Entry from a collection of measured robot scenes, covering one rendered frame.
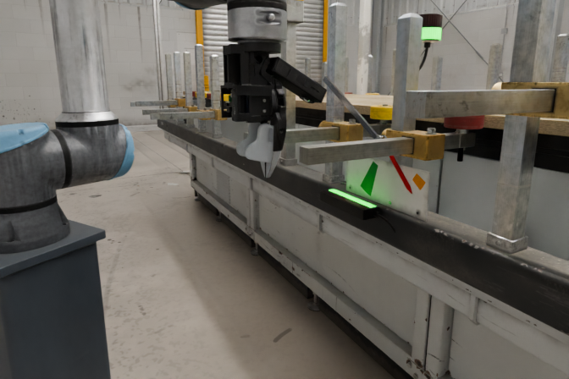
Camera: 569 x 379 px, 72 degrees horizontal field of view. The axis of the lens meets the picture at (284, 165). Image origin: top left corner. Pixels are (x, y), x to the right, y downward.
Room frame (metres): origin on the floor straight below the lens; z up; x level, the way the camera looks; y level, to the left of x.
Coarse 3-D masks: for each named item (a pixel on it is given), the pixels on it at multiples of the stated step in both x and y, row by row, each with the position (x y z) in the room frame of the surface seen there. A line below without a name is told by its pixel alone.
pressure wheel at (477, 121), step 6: (450, 120) 0.85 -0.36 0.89; (456, 120) 0.83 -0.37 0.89; (462, 120) 0.83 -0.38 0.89; (468, 120) 0.82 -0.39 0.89; (474, 120) 0.82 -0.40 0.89; (480, 120) 0.83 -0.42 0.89; (450, 126) 0.84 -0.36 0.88; (456, 126) 0.83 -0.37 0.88; (462, 126) 0.83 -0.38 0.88; (468, 126) 0.82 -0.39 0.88; (474, 126) 0.82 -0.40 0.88; (480, 126) 0.83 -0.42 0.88; (462, 132) 0.85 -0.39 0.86; (468, 132) 0.85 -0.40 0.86; (462, 150) 0.86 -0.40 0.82; (462, 156) 0.86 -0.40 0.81
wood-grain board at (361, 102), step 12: (324, 96) 1.96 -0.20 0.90; (348, 96) 1.96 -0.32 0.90; (360, 96) 1.96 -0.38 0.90; (372, 96) 1.96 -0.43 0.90; (384, 96) 1.96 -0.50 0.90; (312, 108) 1.49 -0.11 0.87; (324, 108) 1.41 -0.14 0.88; (360, 108) 1.24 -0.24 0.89; (420, 120) 1.02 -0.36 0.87; (432, 120) 0.99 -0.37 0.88; (444, 120) 0.96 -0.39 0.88; (492, 120) 0.85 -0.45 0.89; (504, 120) 0.82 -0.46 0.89; (540, 120) 0.76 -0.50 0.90; (552, 120) 0.74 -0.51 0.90; (564, 120) 0.73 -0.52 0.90; (540, 132) 0.76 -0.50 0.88; (552, 132) 0.74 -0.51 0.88; (564, 132) 0.72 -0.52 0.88
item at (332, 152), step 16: (320, 144) 0.70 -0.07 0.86; (336, 144) 0.70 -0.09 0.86; (352, 144) 0.70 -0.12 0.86; (368, 144) 0.72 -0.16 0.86; (384, 144) 0.74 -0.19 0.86; (400, 144) 0.75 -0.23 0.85; (448, 144) 0.82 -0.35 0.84; (464, 144) 0.84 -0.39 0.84; (304, 160) 0.67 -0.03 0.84; (320, 160) 0.67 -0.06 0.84; (336, 160) 0.68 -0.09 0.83
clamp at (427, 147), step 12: (384, 132) 0.85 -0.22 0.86; (396, 132) 0.81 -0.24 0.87; (408, 132) 0.79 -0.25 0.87; (420, 132) 0.79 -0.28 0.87; (420, 144) 0.76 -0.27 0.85; (432, 144) 0.75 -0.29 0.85; (444, 144) 0.76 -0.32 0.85; (408, 156) 0.78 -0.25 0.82; (420, 156) 0.75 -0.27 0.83; (432, 156) 0.75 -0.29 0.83
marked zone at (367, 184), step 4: (372, 164) 0.88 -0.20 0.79; (376, 164) 0.86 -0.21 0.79; (372, 168) 0.88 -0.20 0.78; (376, 168) 0.86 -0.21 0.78; (368, 172) 0.89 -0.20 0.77; (372, 172) 0.88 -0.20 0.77; (376, 172) 0.86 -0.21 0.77; (368, 176) 0.89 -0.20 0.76; (372, 176) 0.88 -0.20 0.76; (364, 180) 0.90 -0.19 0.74; (368, 180) 0.88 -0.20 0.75; (372, 180) 0.87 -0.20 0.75; (364, 184) 0.90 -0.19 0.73; (368, 184) 0.88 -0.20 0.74; (372, 184) 0.87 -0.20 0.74; (364, 188) 0.90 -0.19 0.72; (368, 188) 0.88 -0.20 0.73; (372, 188) 0.87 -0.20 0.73; (368, 192) 0.88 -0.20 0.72
